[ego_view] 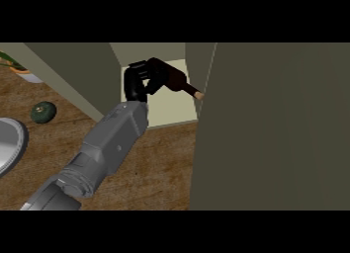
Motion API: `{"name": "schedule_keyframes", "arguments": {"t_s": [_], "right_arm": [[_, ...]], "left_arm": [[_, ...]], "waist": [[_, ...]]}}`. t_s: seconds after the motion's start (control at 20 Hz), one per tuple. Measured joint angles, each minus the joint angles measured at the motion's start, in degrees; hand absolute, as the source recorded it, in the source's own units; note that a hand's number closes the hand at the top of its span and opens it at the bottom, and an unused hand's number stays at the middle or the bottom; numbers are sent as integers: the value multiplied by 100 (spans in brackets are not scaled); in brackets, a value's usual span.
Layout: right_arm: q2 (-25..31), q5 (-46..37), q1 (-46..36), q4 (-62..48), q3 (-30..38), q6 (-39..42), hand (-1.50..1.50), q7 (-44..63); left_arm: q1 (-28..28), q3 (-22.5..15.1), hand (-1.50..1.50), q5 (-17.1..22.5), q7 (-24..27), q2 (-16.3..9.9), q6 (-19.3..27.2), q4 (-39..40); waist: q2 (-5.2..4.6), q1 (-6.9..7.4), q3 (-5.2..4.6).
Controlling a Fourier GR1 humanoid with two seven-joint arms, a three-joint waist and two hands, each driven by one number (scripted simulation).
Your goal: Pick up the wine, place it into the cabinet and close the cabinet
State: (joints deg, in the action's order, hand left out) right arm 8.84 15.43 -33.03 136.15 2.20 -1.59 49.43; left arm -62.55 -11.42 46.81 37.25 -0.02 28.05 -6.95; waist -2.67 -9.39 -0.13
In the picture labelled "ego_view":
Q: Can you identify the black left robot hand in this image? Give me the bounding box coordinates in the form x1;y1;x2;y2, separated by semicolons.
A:
123;56;176;103

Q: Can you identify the dark green round vegetable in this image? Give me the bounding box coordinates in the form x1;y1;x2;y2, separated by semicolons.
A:
29;101;59;125

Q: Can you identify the potted green plant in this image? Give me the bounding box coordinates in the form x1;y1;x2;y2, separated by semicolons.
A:
0;45;46;84

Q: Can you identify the dark red wine bottle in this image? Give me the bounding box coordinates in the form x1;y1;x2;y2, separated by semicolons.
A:
160;62;205;100

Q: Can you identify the olive grey cabinet door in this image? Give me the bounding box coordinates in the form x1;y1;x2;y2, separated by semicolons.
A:
186;42;350;211

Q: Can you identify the grey round pan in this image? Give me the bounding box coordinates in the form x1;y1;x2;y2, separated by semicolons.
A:
0;116;31;184

